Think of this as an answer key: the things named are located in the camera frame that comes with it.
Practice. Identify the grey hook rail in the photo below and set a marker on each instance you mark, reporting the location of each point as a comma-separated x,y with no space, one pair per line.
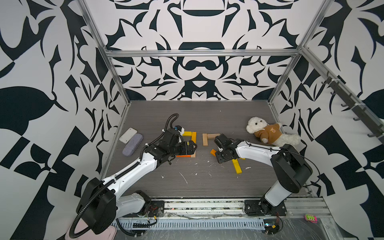
361,110

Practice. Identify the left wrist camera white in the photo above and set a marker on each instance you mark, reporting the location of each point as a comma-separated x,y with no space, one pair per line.
180,129

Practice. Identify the aluminium front rail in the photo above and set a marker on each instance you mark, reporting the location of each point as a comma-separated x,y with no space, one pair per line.
206,208

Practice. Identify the pink green small gadget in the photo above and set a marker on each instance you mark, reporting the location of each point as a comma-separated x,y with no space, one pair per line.
311,218

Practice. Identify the purple grey pouch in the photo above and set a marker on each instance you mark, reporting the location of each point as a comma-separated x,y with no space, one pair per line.
132,145

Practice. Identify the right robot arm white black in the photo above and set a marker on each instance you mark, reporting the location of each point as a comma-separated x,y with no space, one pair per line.
291,168

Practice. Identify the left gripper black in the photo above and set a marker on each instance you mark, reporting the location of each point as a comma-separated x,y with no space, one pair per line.
190,149

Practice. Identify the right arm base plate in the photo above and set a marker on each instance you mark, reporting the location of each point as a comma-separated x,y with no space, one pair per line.
263,208

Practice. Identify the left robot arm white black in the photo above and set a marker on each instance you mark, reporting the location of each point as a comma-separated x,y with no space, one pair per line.
103,202

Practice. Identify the green circuit board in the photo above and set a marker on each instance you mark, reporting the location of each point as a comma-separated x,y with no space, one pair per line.
272,227

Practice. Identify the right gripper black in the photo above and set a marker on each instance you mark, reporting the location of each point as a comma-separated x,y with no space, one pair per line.
219,159

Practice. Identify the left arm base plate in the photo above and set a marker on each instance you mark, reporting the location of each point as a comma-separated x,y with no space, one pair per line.
155,208

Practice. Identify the white small device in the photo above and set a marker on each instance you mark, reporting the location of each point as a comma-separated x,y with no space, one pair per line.
127,135

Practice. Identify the amber orange block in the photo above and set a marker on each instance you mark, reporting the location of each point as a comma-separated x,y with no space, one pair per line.
194,137

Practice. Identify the yellow block long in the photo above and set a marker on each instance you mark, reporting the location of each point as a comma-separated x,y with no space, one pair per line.
237,166

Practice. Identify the white teddy bear brown shirt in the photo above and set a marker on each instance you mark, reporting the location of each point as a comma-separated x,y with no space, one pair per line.
271,134

